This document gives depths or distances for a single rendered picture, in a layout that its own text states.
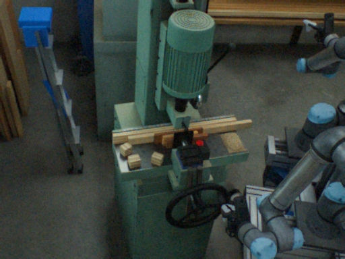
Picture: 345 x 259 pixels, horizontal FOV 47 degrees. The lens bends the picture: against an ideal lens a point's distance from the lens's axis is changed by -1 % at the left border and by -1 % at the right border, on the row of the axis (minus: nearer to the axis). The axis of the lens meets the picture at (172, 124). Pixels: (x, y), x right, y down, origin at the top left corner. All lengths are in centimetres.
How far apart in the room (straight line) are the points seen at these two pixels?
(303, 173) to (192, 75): 55
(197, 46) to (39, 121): 208
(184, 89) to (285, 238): 67
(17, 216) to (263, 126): 203
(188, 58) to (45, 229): 157
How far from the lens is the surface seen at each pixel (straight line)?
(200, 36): 148
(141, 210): 197
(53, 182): 290
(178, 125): 177
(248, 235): 147
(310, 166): 140
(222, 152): 186
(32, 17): 228
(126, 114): 215
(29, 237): 267
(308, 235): 180
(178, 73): 157
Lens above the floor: 220
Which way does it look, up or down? 42 degrees down
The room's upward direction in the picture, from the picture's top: 7 degrees clockwise
